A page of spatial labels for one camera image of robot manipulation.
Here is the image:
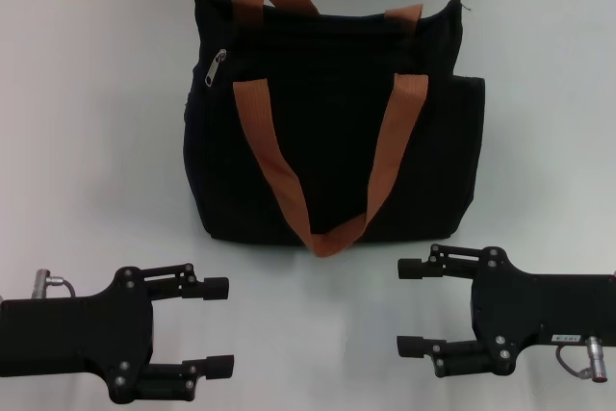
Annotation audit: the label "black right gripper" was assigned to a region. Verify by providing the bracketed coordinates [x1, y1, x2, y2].
[397, 244, 616, 378]

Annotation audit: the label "right gripper cable with plug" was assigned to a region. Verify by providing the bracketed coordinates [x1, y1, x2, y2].
[555, 336, 610, 386]

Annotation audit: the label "left gripper cable with plug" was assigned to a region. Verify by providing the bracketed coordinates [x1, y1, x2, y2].
[31, 267, 77, 300]

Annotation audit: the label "gripper cable with plug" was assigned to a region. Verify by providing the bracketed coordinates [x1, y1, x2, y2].
[555, 336, 610, 386]
[31, 267, 77, 300]

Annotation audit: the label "black food bag brown handles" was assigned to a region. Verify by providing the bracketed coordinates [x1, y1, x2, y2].
[184, 0, 486, 258]

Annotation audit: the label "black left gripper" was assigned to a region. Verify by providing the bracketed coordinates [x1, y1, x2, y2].
[0, 263, 236, 405]

